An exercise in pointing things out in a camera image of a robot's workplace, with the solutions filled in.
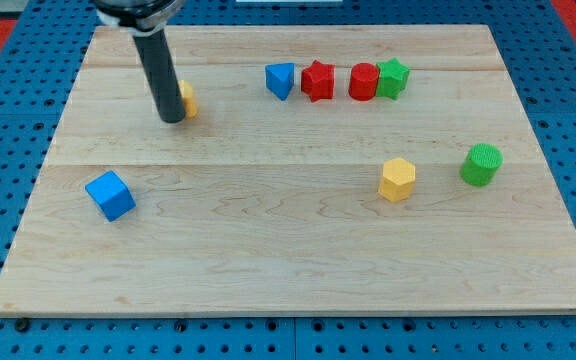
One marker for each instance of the yellow heart block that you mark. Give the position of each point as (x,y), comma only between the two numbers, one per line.
(188,99)

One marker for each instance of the blue triangle block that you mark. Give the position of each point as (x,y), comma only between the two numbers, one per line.
(280,79)

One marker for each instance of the light wooden board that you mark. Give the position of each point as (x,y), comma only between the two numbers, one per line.
(263,207)

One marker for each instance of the red star block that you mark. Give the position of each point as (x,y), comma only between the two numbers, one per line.
(318,81)

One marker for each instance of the yellow hexagon block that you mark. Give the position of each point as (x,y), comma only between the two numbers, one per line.
(397,180)

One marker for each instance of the red cylinder block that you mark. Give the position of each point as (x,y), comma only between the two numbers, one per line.
(363,81)

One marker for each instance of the green star block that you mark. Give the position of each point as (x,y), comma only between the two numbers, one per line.
(393,78)

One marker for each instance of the blue cube block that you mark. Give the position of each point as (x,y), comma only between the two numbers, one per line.
(111,195)

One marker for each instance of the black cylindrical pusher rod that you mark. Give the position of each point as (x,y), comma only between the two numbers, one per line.
(160,73)

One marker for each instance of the green cylinder block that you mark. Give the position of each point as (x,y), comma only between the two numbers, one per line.
(481,164)

